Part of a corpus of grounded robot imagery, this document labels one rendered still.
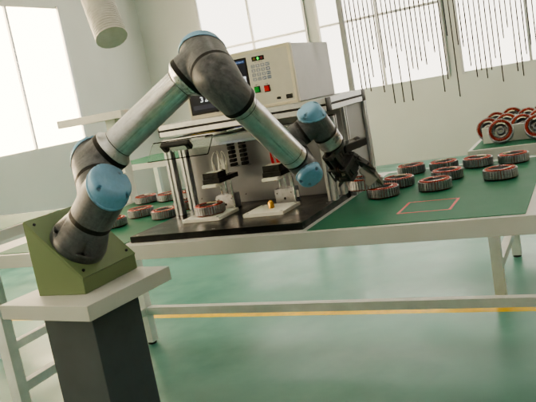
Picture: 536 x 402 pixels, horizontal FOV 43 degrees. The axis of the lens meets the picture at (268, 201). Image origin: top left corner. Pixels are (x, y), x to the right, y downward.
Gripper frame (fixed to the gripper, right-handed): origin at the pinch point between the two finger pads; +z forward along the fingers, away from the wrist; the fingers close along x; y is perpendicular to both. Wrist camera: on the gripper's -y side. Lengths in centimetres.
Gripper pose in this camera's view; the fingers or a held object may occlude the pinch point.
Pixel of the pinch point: (366, 183)
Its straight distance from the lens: 219.3
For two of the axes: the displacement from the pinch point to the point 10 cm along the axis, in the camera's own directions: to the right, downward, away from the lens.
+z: 5.4, 6.4, 5.4
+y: -4.6, 7.7, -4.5
